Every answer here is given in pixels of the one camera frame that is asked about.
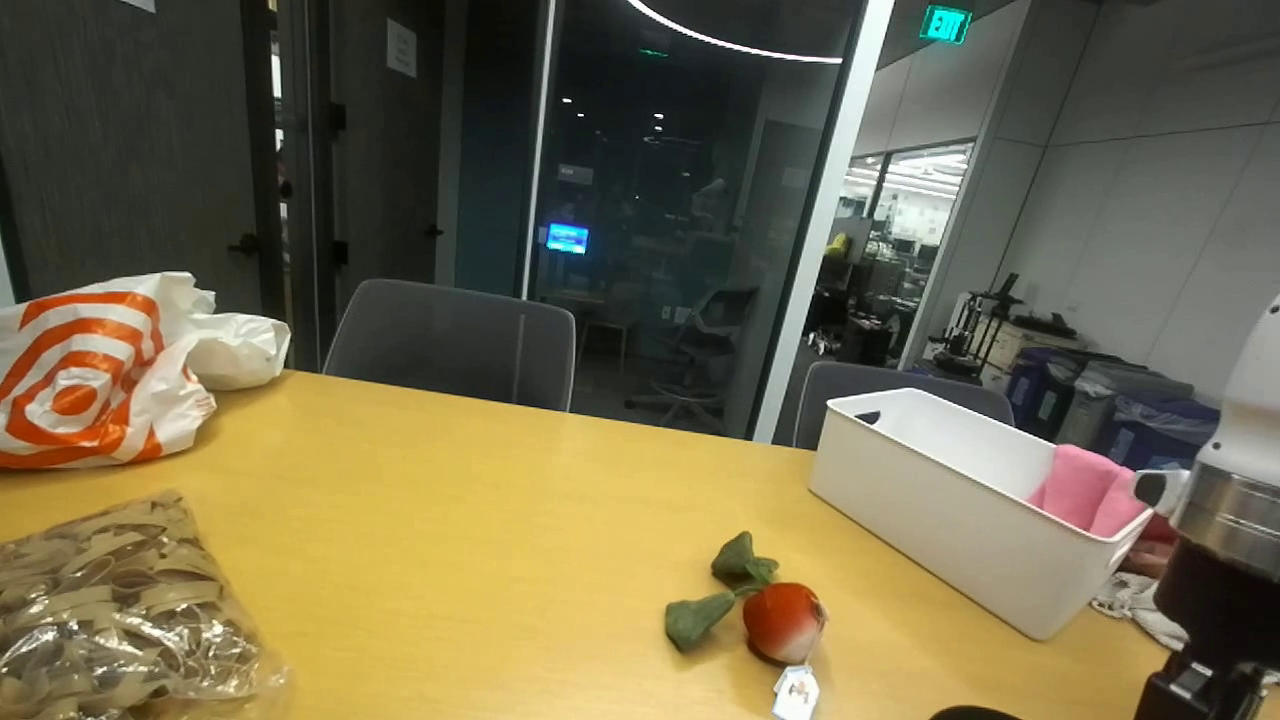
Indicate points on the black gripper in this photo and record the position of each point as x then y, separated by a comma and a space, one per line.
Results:
1190, 690

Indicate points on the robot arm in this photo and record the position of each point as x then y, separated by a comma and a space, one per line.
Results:
1221, 583

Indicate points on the grey cloth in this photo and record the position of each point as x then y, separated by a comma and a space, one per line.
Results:
1135, 599

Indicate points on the green exit sign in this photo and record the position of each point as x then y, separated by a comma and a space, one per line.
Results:
944, 25

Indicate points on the blue lit screen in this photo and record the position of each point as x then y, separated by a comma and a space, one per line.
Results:
564, 238

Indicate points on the black bowl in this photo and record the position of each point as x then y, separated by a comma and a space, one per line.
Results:
969, 715

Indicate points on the plush radish toy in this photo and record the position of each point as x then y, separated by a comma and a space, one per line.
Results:
783, 621

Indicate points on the dark pink cloth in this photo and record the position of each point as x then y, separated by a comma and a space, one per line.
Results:
1088, 494

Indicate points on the white plastic bin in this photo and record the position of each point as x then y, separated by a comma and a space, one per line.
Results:
951, 488

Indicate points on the orange white plastic bag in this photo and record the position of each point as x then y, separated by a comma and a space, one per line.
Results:
125, 371

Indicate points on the grey chair left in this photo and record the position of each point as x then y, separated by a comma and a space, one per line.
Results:
456, 341

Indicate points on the clear bag of snacks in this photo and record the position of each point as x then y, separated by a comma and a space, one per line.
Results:
129, 616

